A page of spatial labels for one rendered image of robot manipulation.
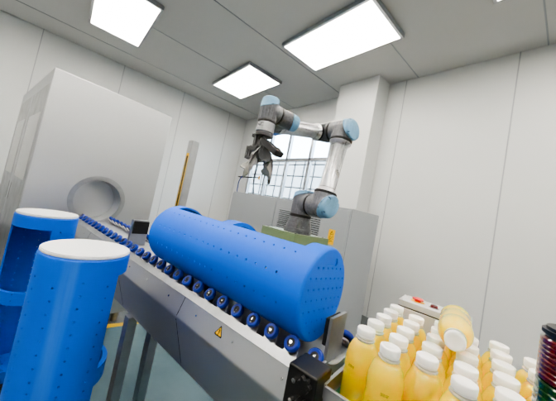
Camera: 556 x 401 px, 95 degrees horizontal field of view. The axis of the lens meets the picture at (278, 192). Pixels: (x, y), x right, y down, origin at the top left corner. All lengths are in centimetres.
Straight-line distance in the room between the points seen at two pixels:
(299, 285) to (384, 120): 358
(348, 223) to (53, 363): 206
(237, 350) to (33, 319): 66
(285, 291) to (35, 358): 84
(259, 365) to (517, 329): 281
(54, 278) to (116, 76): 515
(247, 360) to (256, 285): 22
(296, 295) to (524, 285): 279
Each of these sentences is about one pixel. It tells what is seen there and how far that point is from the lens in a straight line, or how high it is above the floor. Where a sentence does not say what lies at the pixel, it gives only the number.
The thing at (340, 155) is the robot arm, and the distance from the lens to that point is 134.
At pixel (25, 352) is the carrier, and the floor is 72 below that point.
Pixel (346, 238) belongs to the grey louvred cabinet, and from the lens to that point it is 245.
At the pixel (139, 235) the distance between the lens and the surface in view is 181.
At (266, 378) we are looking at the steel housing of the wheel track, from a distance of 86.
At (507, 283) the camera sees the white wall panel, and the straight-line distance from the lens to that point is 334.
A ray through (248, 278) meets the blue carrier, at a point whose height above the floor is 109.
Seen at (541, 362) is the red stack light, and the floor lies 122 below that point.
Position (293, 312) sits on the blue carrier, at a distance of 75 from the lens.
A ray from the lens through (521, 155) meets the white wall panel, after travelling 347.
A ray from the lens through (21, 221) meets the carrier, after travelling 191.
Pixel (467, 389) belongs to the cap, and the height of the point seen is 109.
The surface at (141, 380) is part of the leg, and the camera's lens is 187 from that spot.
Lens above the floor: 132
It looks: 3 degrees up
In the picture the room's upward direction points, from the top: 11 degrees clockwise
